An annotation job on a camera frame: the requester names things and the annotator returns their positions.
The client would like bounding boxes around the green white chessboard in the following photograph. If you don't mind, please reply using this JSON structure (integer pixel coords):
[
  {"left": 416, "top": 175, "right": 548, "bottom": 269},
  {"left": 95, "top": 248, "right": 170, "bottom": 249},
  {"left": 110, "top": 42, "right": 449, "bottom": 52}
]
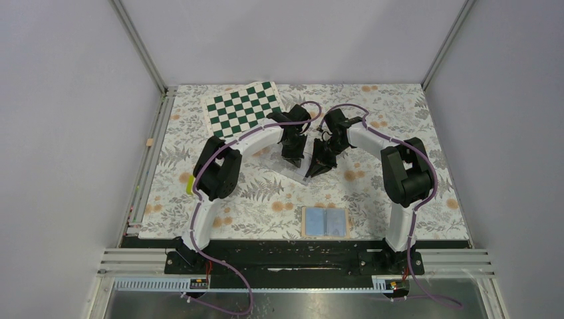
[{"left": 201, "top": 82, "right": 286, "bottom": 138}]

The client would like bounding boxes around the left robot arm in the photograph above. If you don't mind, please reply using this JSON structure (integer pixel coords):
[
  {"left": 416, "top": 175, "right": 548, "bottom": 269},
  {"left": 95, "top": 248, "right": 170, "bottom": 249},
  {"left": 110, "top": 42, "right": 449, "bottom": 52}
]
[{"left": 180, "top": 104, "right": 316, "bottom": 273}]

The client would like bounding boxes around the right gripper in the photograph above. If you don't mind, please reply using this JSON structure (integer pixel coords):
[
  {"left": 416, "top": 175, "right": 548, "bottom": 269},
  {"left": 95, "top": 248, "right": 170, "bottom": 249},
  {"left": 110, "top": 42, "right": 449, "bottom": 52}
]
[{"left": 307, "top": 138, "right": 349, "bottom": 178}]

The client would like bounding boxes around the clear plastic card box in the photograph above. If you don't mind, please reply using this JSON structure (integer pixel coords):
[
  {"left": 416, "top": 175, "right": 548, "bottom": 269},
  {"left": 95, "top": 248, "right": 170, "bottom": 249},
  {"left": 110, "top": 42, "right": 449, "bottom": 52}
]
[{"left": 260, "top": 147, "right": 312, "bottom": 185}]

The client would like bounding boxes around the beige card holder wallet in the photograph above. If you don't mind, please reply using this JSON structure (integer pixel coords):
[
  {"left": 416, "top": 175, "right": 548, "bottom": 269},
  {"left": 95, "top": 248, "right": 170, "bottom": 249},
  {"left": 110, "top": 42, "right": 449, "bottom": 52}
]
[{"left": 301, "top": 207, "right": 351, "bottom": 240}]

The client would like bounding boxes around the white slotted cable duct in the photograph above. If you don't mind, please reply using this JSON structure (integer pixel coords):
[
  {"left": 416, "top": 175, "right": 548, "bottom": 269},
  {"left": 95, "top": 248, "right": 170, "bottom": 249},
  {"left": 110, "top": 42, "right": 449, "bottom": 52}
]
[{"left": 112, "top": 275, "right": 398, "bottom": 293}]

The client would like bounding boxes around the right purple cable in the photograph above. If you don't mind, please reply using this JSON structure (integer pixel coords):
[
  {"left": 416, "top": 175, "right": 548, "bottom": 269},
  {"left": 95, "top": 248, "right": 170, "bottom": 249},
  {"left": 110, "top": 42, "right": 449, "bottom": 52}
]
[{"left": 317, "top": 103, "right": 464, "bottom": 311}]

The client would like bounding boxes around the purple cable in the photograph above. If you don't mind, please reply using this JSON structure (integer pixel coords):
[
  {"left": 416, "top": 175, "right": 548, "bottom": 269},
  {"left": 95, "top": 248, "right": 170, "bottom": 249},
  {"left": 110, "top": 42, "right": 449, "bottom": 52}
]
[
  {"left": 317, "top": 103, "right": 464, "bottom": 311},
  {"left": 189, "top": 101, "right": 323, "bottom": 315}
]

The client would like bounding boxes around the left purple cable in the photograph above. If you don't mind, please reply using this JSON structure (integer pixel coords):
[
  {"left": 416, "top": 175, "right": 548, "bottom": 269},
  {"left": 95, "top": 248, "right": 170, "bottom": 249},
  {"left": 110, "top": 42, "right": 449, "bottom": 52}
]
[{"left": 189, "top": 101, "right": 323, "bottom": 315}]

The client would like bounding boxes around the floral tablecloth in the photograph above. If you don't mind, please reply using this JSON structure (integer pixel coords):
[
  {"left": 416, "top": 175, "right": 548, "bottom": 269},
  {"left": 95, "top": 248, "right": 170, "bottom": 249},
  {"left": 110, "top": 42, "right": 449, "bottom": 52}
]
[{"left": 139, "top": 84, "right": 470, "bottom": 240}]

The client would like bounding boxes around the yellow green small block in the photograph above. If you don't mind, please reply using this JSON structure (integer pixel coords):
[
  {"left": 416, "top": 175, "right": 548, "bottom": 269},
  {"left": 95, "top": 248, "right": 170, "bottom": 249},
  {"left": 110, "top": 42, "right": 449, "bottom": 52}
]
[{"left": 186, "top": 175, "right": 195, "bottom": 195}]

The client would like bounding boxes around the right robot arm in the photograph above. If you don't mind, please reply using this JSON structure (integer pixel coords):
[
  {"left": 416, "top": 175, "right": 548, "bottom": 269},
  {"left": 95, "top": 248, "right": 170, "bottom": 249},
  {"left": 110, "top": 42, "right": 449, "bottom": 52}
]
[{"left": 306, "top": 106, "right": 438, "bottom": 274}]

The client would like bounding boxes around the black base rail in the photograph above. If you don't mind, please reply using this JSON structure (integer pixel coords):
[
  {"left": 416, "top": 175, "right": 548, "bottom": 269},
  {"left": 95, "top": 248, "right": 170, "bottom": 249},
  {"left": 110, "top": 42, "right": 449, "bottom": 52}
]
[{"left": 152, "top": 239, "right": 426, "bottom": 290}]

